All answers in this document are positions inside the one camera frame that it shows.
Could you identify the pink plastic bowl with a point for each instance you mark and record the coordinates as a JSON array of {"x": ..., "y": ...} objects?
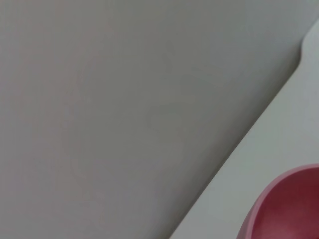
[{"x": 291, "y": 206}]

